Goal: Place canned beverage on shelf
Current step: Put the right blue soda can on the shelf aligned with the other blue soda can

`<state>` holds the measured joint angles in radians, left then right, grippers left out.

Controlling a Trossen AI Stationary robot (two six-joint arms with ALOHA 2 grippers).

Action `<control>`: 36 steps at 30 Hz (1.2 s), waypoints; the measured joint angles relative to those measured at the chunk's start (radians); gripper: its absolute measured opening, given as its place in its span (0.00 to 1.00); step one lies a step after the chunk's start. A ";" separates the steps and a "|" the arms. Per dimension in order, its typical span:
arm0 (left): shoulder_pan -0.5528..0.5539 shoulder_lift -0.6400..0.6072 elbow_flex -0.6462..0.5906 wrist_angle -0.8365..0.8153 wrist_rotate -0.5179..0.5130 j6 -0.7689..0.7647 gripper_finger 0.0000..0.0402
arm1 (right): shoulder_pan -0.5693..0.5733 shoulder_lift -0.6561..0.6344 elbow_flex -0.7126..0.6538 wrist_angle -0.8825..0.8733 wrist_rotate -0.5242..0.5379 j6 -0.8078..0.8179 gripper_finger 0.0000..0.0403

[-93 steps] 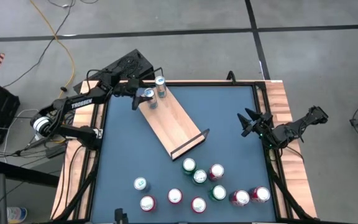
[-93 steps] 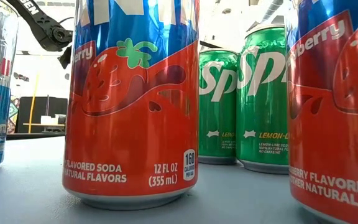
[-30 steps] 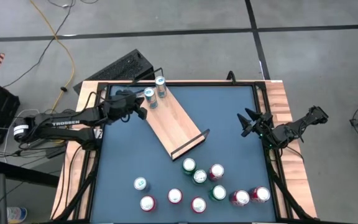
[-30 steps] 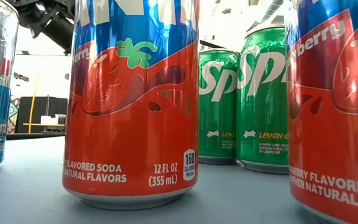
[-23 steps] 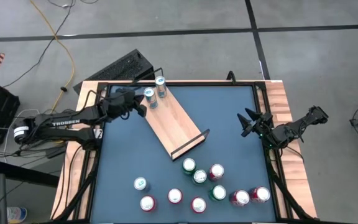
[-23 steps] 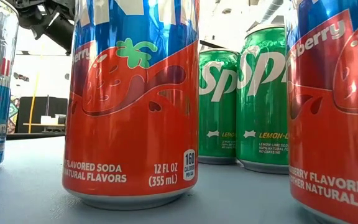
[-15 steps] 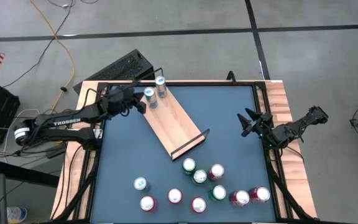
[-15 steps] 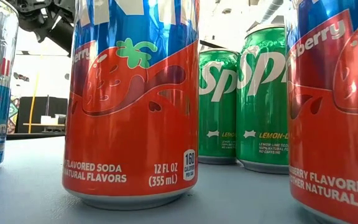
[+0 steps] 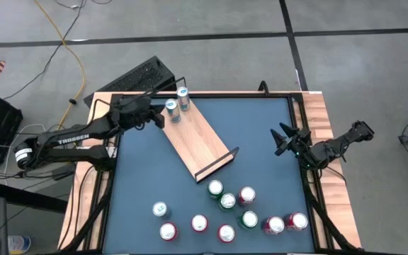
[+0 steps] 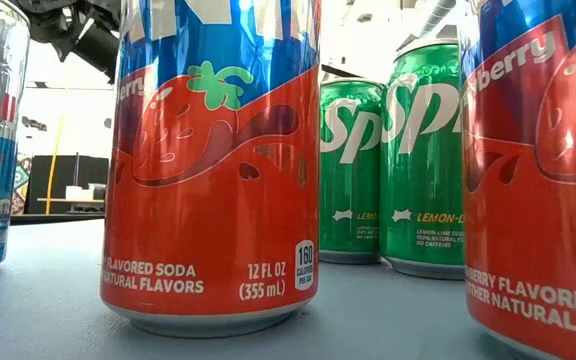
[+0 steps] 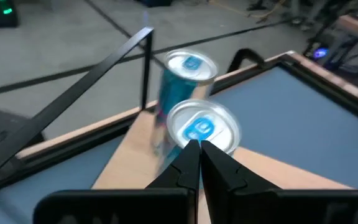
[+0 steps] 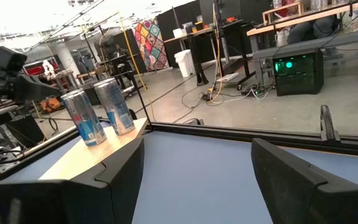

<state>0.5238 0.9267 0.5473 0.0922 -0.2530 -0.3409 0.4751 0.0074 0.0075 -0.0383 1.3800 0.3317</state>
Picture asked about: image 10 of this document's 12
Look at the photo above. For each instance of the green Sprite can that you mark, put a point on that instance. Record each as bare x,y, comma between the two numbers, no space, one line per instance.
420,175
350,190

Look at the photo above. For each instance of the colourful patchwork quilt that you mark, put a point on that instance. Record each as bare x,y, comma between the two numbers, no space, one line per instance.
22,185

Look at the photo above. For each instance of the red Fanta strawberry can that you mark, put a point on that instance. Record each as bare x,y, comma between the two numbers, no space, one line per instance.
543,225
208,225

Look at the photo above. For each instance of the black partition panel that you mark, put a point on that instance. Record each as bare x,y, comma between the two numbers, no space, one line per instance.
88,170

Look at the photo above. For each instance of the dark ceiling fixture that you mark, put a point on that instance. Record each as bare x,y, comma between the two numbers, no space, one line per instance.
33,123

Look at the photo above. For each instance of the wooden desk with white boxes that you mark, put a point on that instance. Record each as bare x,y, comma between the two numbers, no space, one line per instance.
75,192

